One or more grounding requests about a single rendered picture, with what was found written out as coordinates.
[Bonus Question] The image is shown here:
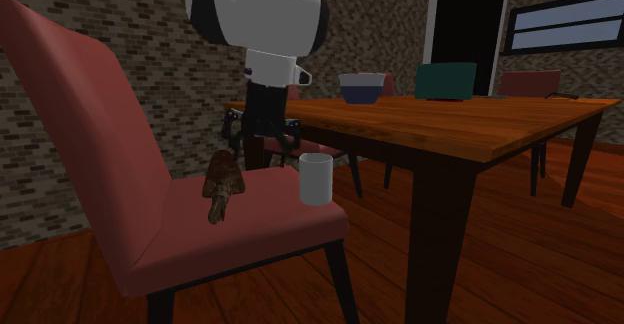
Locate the green box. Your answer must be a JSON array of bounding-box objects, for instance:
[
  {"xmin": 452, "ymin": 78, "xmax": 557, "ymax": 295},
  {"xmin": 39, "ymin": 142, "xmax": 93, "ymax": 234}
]
[{"xmin": 414, "ymin": 61, "xmax": 478, "ymax": 103}]

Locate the brown mushroom figure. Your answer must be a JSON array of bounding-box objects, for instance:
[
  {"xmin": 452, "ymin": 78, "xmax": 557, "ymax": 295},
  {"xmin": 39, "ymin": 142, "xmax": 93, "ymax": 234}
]
[{"xmin": 202, "ymin": 149, "xmax": 247, "ymax": 226}]

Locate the wooden dining table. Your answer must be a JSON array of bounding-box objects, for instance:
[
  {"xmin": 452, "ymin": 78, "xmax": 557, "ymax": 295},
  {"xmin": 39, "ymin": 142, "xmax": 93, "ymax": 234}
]
[{"xmin": 222, "ymin": 94, "xmax": 623, "ymax": 324}]

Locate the white cup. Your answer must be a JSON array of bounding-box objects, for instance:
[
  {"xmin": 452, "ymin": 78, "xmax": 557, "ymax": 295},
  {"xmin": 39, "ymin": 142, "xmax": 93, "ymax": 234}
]
[{"xmin": 298, "ymin": 152, "xmax": 335, "ymax": 207}]

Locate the red chair with dark legs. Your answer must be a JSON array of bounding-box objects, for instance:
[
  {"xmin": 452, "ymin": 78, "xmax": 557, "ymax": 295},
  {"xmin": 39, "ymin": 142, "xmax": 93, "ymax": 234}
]
[
  {"xmin": 496, "ymin": 69, "xmax": 563, "ymax": 198},
  {"xmin": 263, "ymin": 83, "xmax": 365, "ymax": 199}
]

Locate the window with black frame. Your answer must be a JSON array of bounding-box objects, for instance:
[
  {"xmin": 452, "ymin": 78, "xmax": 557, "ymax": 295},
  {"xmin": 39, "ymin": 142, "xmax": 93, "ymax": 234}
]
[{"xmin": 502, "ymin": 0, "xmax": 624, "ymax": 57}]

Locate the white and blue bowl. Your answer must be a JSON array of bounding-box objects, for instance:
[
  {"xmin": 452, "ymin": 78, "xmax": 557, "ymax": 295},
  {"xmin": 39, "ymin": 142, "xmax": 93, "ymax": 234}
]
[{"xmin": 338, "ymin": 72, "xmax": 388, "ymax": 106}]

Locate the large red upholstered chair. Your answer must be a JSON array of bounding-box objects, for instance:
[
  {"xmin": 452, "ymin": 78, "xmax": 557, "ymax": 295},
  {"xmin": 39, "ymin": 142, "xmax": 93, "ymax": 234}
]
[{"xmin": 0, "ymin": 0, "xmax": 361, "ymax": 324}]

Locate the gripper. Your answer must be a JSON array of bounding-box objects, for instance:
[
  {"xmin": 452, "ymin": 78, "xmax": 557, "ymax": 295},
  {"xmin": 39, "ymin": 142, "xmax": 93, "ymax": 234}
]
[{"xmin": 221, "ymin": 80, "xmax": 302, "ymax": 159}]

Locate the dark doorway with white frame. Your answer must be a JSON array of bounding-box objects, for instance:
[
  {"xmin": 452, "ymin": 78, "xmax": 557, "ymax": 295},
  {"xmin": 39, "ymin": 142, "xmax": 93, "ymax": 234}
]
[{"xmin": 422, "ymin": 0, "xmax": 512, "ymax": 98}]

